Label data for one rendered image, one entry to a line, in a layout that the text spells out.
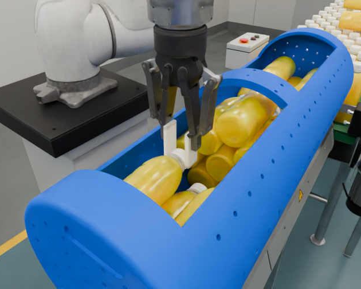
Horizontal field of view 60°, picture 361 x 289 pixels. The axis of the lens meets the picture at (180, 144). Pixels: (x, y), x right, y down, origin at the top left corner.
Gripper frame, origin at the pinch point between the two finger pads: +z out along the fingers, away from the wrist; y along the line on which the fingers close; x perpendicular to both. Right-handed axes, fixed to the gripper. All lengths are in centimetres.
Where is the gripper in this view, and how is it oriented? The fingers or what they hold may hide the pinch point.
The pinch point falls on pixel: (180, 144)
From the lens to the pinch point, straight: 54.4
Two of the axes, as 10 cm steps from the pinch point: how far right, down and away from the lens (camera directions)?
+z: 0.0, 8.2, 5.7
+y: 8.3, 3.2, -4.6
